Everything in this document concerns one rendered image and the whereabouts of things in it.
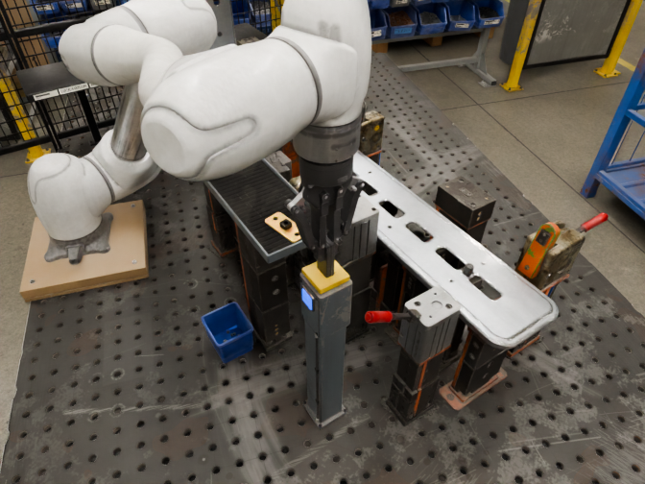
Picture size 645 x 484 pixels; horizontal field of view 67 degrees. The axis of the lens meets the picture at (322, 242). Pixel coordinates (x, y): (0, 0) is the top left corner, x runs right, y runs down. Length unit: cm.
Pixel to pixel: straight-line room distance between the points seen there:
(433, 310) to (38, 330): 105
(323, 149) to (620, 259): 241
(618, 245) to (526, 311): 197
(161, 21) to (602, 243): 246
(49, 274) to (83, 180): 29
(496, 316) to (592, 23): 376
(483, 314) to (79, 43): 88
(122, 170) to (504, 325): 108
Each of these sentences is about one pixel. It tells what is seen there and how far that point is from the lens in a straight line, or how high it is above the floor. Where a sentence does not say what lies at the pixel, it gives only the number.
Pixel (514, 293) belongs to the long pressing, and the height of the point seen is 100.
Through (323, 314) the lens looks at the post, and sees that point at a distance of 84.
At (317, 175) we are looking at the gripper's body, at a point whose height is 138.
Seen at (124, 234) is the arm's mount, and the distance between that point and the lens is 163.
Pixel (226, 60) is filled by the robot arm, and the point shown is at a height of 157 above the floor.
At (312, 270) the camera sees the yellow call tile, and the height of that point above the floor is 116.
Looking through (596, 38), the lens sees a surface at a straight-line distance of 471.
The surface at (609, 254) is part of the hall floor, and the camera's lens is 291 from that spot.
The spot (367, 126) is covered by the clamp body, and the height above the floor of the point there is 103.
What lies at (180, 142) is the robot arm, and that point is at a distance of 45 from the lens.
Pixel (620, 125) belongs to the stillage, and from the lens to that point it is 302.
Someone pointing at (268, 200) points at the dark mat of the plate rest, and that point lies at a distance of 97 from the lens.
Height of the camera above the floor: 175
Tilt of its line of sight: 43 degrees down
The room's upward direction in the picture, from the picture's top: straight up
